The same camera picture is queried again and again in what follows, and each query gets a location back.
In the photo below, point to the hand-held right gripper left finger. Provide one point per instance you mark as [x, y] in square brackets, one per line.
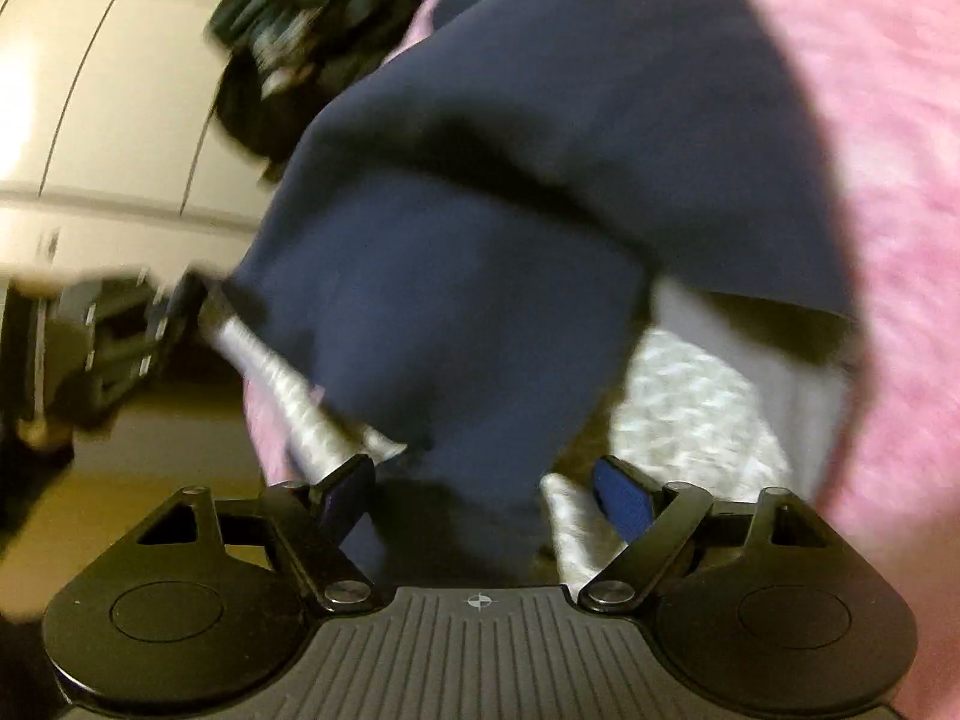
[349, 499]

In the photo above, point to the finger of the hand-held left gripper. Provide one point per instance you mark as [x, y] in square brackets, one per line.
[187, 311]

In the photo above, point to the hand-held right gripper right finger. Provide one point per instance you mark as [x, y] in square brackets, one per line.
[622, 502]

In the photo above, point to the navy blue garment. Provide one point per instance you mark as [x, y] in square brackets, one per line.
[480, 240]

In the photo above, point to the pile of dark clothes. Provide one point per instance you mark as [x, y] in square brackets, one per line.
[300, 37]

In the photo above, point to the white wardrobe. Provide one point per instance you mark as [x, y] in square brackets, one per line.
[112, 90]

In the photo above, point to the pink blanket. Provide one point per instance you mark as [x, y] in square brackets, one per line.
[885, 165]

